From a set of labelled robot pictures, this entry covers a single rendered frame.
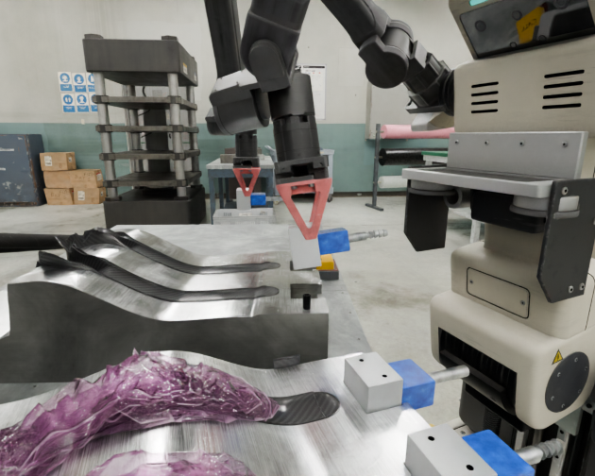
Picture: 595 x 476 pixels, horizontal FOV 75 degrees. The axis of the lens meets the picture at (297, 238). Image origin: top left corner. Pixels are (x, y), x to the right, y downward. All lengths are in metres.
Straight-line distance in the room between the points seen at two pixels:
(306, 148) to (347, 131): 6.66
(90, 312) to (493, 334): 0.58
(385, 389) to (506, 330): 0.36
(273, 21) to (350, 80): 6.76
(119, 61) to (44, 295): 4.15
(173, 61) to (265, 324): 4.11
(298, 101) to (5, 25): 7.74
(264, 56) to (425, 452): 0.39
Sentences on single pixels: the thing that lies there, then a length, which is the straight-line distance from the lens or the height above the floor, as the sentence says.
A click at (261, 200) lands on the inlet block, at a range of 1.03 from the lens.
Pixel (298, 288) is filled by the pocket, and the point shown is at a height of 0.88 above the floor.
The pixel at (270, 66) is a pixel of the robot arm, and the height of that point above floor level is 1.17.
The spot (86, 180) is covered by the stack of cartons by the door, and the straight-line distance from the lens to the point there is 7.21.
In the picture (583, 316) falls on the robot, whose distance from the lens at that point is 0.73.
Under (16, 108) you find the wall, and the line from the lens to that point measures 8.02.
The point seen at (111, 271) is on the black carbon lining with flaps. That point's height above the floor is 0.92.
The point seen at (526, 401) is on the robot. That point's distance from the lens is 0.73.
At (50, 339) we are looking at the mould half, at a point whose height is 0.86.
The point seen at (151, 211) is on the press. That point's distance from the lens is 4.57.
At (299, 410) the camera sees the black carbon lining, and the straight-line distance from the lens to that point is 0.39.
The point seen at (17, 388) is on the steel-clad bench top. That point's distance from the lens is 0.61.
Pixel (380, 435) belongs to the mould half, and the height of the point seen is 0.85.
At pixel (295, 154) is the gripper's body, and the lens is 0.49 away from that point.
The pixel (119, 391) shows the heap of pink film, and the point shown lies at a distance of 0.33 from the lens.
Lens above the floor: 1.10
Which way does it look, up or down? 15 degrees down
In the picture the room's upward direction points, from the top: straight up
